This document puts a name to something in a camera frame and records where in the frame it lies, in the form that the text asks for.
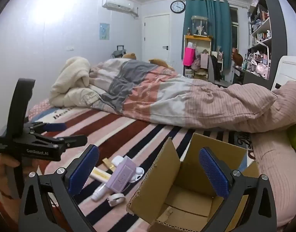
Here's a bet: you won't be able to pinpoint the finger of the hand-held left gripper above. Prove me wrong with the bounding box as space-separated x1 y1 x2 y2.
33 133 88 154
24 122 67 134

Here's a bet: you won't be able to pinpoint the white headboard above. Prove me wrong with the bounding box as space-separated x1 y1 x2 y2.
271 55 296 93

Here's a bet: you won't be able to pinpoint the striped pink red blanket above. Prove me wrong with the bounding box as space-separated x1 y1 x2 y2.
24 99 260 232

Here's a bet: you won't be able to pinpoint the round wall clock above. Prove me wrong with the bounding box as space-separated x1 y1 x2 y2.
170 0 186 14

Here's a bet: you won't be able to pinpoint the yellow wooden shelf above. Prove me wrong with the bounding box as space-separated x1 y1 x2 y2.
183 35 214 78

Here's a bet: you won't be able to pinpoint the white charger plug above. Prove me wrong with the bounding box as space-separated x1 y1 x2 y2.
111 156 126 168

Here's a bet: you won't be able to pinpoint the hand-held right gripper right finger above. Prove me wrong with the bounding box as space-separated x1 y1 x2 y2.
199 147 277 232

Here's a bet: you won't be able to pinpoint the pink ribbed pillow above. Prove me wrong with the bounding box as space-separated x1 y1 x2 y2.
250 81 296 228

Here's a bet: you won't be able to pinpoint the cream gold-band tube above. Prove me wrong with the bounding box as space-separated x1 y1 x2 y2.
89 168 115 183

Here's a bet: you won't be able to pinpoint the white air conditioner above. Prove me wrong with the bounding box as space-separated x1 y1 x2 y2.
101 0 135 12

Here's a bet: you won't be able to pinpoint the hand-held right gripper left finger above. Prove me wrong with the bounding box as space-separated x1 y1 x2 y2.
18 144 100 232

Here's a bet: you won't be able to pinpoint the purple carton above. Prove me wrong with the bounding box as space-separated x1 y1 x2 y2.
106 156 137 192

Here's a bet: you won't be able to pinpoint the brown round plush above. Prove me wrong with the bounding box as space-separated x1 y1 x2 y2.
231 48 244 66

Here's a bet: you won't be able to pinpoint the dark grey bookshelf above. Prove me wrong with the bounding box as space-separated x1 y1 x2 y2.
242 0 288 89

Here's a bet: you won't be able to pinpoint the white cable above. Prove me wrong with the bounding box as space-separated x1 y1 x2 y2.
107 193 126 207

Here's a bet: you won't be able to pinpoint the brown cardboard box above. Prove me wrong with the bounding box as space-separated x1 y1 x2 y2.
126 132 260 232

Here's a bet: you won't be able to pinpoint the white door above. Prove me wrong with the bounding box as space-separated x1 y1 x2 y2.
143 14 170 62

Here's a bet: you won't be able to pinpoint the person's left hand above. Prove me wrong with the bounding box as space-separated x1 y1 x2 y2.
0 154 21 191

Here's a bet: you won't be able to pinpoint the glass display case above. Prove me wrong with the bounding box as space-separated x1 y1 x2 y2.
191 15 209 37

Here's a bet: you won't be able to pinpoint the cream fleece blanket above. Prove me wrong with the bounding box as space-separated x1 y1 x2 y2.
51 56 92 102

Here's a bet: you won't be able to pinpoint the white bottle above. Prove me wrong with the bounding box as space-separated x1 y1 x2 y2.
91 182 109 201

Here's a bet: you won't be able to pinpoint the pink grey patchwork quilt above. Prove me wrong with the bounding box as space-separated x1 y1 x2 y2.
50 59 278 133

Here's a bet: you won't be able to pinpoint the white earphones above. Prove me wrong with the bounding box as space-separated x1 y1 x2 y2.
130 167 145 183

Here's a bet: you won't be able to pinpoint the grey suitcase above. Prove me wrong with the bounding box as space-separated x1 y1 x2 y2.
110 45 127 59

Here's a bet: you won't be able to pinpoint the teal curtain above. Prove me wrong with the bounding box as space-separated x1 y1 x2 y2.
181 0 232 69

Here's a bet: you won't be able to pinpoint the blue wall poster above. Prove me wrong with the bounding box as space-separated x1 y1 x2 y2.
99 23 110 40

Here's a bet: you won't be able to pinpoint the gold lipstick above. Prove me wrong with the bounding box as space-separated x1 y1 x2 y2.
102 158 117 169

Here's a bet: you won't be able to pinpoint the pink bag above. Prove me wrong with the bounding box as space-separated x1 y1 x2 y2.
183 47 197 66

